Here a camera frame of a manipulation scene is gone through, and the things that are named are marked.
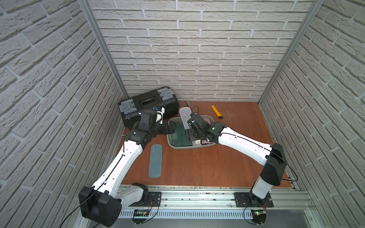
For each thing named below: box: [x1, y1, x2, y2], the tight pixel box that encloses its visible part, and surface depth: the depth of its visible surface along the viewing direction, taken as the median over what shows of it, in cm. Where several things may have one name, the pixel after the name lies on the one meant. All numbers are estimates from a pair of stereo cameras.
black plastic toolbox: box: [117, 86, 180, 130], surface depth 99 cm
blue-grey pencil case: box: [148, 143, 163, 179], surface depth 89 cm
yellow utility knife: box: [211, 104, 224, 119], surface depth 115 cm
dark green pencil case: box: [171, 121, 193, 147], surface depth 94 cm
